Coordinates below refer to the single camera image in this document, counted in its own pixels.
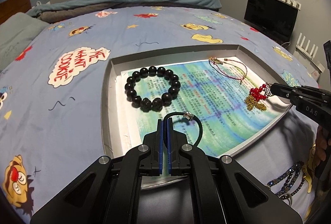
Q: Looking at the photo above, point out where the white wifi router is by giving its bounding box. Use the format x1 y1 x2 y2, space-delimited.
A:
295 33 325 73

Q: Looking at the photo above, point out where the printed green blue paper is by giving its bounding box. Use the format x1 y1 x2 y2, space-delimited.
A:
115 56 290 157

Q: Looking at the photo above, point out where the wooden headboard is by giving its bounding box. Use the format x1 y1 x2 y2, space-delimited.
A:
0 0 31 24

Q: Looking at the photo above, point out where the white wall hook rack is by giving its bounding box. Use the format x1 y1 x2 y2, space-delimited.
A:
279 0 302 10

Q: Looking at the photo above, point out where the dark small bead bracelet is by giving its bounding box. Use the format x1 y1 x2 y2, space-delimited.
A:
266 160 309 200

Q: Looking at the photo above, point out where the teal folded blanket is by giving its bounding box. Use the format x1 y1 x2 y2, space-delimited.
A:
27 0 222 23

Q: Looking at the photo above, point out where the grey blue pillow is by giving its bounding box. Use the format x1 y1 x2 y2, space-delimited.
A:
1 13 49 71

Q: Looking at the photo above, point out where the red bead gold chain jewelry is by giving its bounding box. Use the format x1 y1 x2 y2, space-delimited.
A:
244 83 273 111

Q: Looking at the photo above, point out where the black tv monitor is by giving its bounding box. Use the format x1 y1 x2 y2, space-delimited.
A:
244 0 299 42

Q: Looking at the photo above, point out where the person's right hand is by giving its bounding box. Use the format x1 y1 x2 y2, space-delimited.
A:
314 125 330 166

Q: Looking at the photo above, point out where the grey shallow tray box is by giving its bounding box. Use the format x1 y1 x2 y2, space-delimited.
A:
101 45 291 158

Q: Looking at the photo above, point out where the blue cartoon bed sheet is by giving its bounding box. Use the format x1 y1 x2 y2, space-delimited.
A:
1 6 316 223

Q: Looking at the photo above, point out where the pink braided cord bracelet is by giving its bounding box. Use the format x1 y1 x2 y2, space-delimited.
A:
208 56 249 85

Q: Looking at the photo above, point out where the black hair tie with charm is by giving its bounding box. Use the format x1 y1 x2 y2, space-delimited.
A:
163 111 204 148

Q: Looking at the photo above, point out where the black large bead bracelet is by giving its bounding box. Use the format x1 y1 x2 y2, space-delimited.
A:
124 65 182 113

